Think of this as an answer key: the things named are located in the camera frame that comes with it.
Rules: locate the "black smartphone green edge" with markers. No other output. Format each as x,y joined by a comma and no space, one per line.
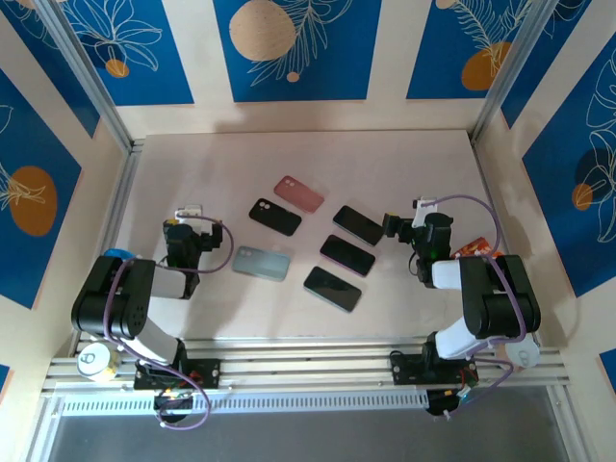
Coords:
358,225

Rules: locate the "black smartphone purple edge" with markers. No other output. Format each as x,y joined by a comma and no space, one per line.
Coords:
347,255

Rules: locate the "grey-blue phone case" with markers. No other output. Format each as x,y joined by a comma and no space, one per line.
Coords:
261,264

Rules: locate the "black phone case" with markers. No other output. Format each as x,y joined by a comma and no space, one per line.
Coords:
275,217

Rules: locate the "black smartphone teal edge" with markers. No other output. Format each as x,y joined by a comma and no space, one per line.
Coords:
333,289

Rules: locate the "pink phone case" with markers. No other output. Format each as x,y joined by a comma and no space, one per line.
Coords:
298,193

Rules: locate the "black base plate left arm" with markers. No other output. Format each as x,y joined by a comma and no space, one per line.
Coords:
207,373

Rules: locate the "black base plate right arm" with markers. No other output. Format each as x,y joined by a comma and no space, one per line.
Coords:
404,370

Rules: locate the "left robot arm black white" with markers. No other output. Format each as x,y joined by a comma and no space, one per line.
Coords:
120,308

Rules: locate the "orange snack bag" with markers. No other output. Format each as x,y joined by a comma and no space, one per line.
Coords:
474,248

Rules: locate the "blue round object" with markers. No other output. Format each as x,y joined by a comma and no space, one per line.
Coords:
116,253

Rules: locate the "yellow drink can silver lid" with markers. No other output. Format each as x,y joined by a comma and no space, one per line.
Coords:
96,362

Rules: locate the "paper cup with white lid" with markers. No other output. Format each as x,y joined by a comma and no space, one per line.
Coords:
522,353

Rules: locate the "black electronics board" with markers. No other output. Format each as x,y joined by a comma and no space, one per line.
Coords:
173,406
440,404

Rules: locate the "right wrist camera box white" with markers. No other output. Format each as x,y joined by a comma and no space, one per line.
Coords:
423,212

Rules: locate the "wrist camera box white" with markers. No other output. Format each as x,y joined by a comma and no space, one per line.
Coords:
423,212
190,210

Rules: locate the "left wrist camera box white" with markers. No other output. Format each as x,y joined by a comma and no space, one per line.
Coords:
190,210

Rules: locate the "aluminium side rail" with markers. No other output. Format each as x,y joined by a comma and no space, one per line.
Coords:
487,187
122,192

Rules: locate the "aluminium rail frame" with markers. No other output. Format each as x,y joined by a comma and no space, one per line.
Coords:
308,356

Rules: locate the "aluminium corner post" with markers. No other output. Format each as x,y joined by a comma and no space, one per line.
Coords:
510,72
87,72

